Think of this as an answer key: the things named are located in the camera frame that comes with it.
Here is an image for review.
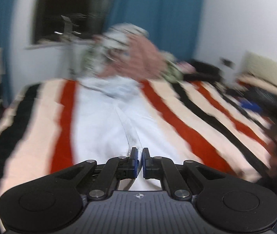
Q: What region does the white t-shirt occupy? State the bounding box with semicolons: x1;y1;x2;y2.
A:
71;76;186;192

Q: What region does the striped fleece blanket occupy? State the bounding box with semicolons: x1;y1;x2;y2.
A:
0;79;277;233

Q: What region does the pink fluffy blanket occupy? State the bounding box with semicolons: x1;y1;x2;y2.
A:
98;34;167;81

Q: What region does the green patterned garment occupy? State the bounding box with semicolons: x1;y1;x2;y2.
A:
82;45;184;82

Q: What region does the right blue curtain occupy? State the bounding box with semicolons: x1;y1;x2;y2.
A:
104;0;203;60

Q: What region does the grey white hoodie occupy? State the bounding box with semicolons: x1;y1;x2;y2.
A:
100;23;149;50

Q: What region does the garment steamer stand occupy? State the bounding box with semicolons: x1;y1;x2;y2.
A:
57;13;87;80

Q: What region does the dark window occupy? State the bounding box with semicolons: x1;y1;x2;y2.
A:
33;0;112;44

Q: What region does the wall power socket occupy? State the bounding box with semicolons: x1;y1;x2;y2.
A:
220;58;234;68

